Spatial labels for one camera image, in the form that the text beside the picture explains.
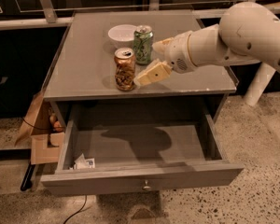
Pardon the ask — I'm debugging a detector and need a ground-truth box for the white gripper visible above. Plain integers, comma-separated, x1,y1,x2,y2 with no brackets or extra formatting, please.
133,31,197,86

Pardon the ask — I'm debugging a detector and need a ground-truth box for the orange soda can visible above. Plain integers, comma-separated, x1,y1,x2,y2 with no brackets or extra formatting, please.
114,48,135,91

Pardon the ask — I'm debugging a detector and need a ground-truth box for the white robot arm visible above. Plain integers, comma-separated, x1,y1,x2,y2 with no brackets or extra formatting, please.
134,2,280,86

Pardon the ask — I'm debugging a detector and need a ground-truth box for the green soda can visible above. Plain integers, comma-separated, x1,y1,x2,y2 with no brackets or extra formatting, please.
133,25,153,65

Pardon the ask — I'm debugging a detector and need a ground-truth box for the grey drawer cabinet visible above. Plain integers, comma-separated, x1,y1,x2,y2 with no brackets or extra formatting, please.
44,10,237,124

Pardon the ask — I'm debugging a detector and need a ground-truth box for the open grey top drawer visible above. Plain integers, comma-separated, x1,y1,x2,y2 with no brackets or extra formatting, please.
41,107,243,195

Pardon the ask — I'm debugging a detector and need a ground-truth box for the metal drawer knob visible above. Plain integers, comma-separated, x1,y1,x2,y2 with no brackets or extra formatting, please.
142,180,151,191

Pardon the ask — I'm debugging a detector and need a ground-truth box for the white ceramic bowl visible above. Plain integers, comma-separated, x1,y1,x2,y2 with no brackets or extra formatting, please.
108,24,136,49

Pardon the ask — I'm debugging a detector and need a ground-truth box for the white paper packet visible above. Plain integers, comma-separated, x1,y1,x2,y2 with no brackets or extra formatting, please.
74,154,95,169

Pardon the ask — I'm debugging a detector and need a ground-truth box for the brown cardboard box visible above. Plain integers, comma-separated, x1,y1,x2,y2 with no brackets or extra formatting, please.
15,91,65,164

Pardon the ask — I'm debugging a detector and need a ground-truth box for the black bar on floor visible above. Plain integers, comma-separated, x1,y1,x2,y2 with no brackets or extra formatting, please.
21,163,35,191

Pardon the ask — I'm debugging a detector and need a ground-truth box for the black floor cable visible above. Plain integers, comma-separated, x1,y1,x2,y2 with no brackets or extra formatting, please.
63,195,89,224

